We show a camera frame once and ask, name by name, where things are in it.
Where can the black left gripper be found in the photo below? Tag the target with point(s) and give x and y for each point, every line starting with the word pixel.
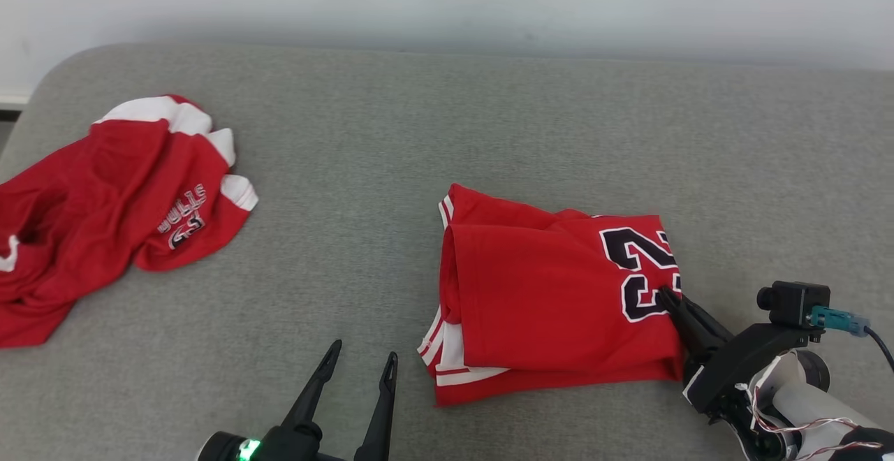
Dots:
pixel 279 448

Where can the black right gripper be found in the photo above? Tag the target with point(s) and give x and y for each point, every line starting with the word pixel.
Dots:
pixel 740 367

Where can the red number 23 basketball jersey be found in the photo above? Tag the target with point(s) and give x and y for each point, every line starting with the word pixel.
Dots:
pixel 545 293

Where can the red white-banded basketball shorts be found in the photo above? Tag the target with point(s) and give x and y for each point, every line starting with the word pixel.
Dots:
pixel 105 202

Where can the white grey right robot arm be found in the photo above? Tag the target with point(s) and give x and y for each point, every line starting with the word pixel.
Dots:
pixel 810 405

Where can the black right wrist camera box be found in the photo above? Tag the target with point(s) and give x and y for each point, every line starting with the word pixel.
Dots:
pixel 796 304

